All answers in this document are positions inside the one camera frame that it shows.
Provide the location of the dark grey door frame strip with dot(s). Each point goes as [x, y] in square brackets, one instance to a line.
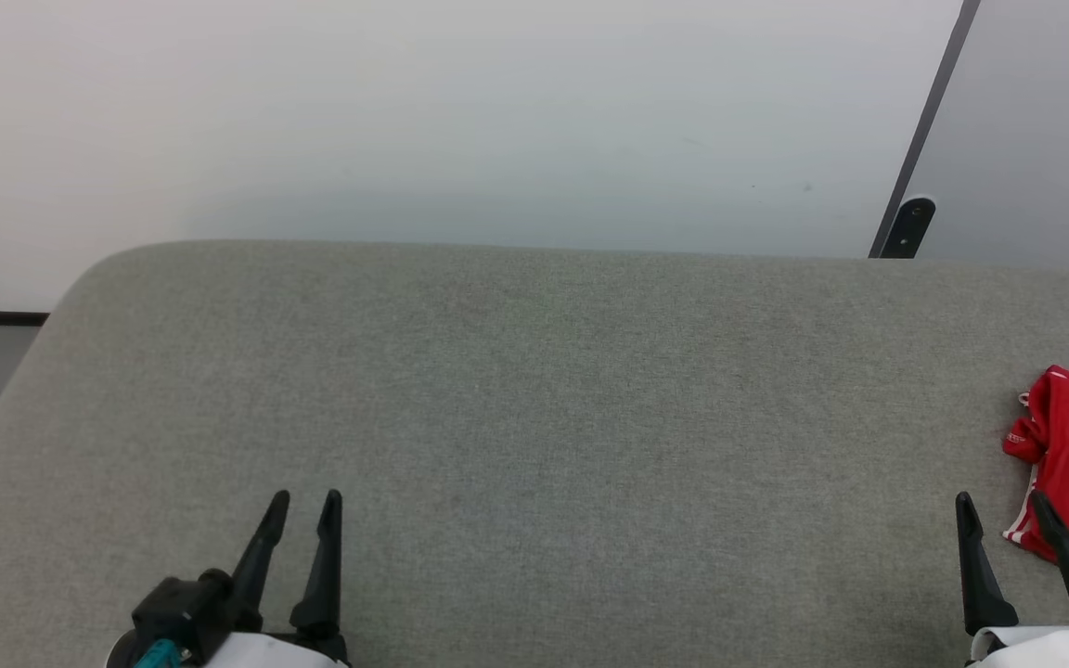
[923, 130]

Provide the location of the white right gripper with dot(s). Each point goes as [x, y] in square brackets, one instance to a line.
[1045, 649]

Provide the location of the teal camera connector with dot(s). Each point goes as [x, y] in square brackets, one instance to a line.
[159, 655]

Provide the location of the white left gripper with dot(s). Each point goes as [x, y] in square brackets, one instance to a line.
[275, 651]

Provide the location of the grey door panel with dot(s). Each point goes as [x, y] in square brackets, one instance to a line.
[1054, 111]

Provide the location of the black door stopper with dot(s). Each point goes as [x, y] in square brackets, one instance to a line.
[910, 227]

